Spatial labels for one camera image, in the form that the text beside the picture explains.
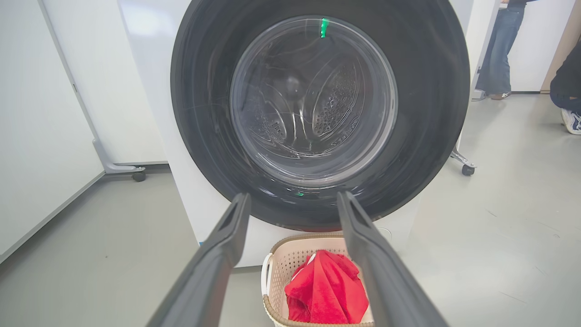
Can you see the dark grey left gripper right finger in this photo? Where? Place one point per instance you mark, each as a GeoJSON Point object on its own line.
{"type": "Point", "coordinates": [386, 281]}

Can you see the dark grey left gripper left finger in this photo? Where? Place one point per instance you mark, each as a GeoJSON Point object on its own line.
{"type": "Point", "coordinates": [209, 272]}

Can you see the plain red garment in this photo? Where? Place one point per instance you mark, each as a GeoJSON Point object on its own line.
{"type": "Point", "coordinates": [331, 286]}

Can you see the washing machine glass door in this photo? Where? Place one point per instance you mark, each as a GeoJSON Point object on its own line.
{"type": "Point", "coordinates": [204, 113]}

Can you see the cream perforated basket brown rim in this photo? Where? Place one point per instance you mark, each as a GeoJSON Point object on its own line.
{"type": "Point", "coordinates": [281, 268]}

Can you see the stainless steel washer drum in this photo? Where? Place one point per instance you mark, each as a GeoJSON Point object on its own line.
{"type": "Point", "coordinates": [336, 104]}

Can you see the white front-load washing machine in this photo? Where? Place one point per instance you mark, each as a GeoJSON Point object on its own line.
{"type": "Point", "coordinates": [150, 91]}

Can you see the black caster wheel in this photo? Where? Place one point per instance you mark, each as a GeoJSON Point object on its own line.
{"type": "Point", "coordinates": [468, 170]}
{"type": "Point", "coordinates": [139, 175]}

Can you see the standing person in blue jeans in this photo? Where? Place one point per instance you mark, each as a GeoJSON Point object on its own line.
{"type": "Point", "coordinates": [504, 45]}

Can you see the crouching person in dark clothes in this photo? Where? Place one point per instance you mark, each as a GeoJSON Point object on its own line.
{"type": "Point", "coordinates": [569, 86]}

